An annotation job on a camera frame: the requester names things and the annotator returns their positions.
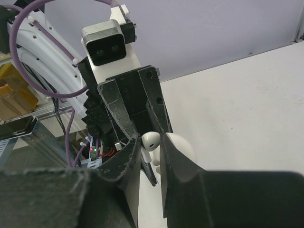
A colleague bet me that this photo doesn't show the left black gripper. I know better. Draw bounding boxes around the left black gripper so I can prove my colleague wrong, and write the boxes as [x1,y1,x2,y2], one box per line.
[78,58,173,153]

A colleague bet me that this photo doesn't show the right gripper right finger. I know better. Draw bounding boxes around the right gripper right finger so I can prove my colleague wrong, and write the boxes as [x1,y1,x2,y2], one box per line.
[159,133,304,228]

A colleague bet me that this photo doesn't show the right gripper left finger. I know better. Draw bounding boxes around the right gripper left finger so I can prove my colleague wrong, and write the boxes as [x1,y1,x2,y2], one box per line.
[0,133,141,228]

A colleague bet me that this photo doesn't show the white charging case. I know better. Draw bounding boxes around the white charging case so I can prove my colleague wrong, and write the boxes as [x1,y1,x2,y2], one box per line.
[151,133,199,228]

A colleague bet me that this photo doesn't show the white earbud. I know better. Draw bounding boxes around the white earbud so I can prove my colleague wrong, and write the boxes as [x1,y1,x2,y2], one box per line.
[141,132,160,163]

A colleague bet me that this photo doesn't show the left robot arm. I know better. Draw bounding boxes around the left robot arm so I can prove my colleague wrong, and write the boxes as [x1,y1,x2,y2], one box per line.
[0,0,172,163]

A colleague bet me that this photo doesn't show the small green-lit circuit board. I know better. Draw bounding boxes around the small green-lit circuit board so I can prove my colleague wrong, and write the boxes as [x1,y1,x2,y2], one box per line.
[88,136,102,162]

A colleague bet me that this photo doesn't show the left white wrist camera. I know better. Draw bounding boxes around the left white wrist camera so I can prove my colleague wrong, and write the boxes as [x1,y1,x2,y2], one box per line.
[81,5,141,84]

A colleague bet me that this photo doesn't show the aluminium front rail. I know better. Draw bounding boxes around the aluminium front rail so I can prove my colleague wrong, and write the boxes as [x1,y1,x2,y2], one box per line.
[0,102,71,124]

